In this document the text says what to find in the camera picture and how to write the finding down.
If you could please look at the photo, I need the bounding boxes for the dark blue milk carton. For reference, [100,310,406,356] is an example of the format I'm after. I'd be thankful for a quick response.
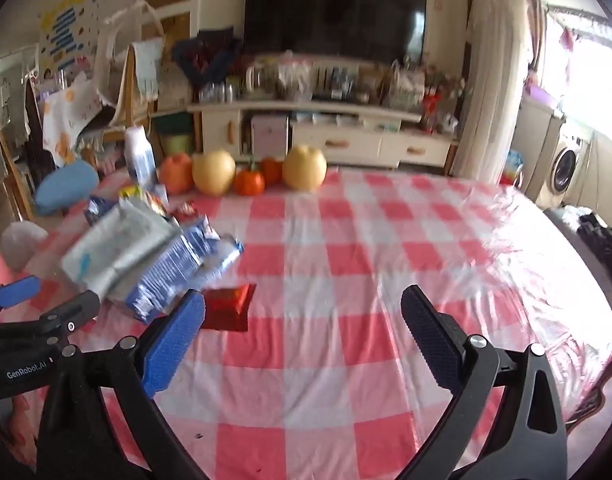
[108,217,244,324]

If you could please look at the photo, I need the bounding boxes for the yellow green snack bag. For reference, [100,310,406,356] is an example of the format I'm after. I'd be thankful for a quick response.
[118,185,167,217]

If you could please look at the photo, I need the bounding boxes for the red foil wrapper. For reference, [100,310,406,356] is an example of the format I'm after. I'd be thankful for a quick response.
[202,284,256,333]

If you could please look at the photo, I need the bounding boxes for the white cushioned stool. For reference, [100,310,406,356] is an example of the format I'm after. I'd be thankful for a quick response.
[0,221,48,272]

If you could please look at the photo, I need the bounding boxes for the blue cushioned stool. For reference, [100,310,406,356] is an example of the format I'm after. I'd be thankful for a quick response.
[34,160,100,216]

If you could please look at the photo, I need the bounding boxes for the white plastic milk bottle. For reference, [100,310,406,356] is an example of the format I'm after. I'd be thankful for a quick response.
[124,126,156,188]

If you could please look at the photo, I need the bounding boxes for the red apple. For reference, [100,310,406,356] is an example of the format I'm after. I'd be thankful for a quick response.
[158,153,194,195]

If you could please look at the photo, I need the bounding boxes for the red white checkered tablecloth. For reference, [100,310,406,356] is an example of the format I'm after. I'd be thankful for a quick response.
[0,167,612,480]

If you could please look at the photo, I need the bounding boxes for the green waste bin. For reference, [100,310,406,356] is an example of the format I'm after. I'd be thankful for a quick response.
[159,132,194,157]

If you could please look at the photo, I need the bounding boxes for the yellow pear left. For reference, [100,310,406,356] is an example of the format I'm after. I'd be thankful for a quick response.
[192,150,236,196]

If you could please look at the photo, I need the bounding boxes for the yellow pear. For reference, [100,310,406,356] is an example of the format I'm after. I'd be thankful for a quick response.
[192,150,236,196]
[282,144,327,192]

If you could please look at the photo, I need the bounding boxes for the orange tangerine with leaf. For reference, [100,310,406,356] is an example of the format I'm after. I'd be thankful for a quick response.
[233,162,266,196]

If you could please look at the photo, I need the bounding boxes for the white washing machine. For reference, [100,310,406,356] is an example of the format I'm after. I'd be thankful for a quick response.
[536,134,589,209]

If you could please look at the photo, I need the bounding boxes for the wooden chair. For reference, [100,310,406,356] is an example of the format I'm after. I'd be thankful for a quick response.
[98,46,155,146]

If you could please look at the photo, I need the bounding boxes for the orange tangerine behind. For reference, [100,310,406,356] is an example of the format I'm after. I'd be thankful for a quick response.
[260,157,283,188]

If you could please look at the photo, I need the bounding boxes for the pink storage box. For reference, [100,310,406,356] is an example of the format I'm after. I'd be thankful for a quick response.
[251,114,289,158]

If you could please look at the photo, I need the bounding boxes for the yellow pear right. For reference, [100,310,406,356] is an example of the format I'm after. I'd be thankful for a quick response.
[282,144,327,192]

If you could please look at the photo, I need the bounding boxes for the dark flower bouquet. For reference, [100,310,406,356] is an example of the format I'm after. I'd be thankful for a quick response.
[171,27,241,92]

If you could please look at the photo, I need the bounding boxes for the cream tv cabinet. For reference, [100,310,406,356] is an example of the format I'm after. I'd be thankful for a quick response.
[187,100,458,172]

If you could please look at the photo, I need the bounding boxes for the white standing air conditioner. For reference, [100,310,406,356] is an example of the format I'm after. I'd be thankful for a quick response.
[452,0,532,185]

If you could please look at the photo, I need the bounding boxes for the black flat television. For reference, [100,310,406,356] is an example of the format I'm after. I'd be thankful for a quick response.
[243,0,426,65]

